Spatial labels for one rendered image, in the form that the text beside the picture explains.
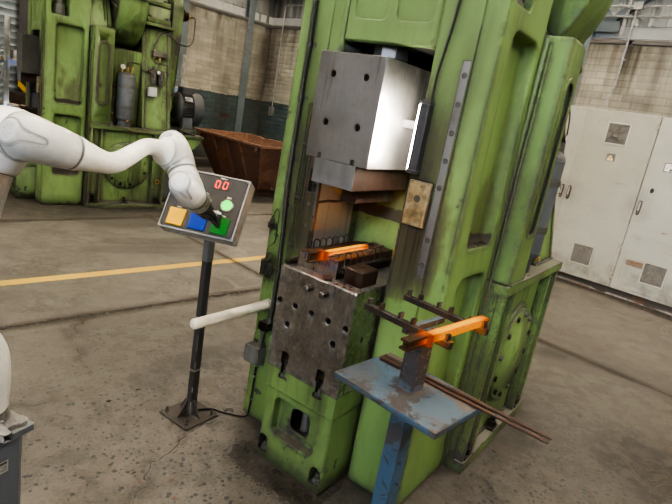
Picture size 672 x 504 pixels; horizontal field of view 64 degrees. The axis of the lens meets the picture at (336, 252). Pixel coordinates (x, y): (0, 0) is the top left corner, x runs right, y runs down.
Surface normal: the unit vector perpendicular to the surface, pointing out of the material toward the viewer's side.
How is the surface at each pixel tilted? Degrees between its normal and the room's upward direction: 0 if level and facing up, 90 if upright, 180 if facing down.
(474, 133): 90
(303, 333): 90
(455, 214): 90
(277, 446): 89
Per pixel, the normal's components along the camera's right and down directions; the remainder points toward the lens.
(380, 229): -0.59, 0.11
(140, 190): 0.62, 0.30
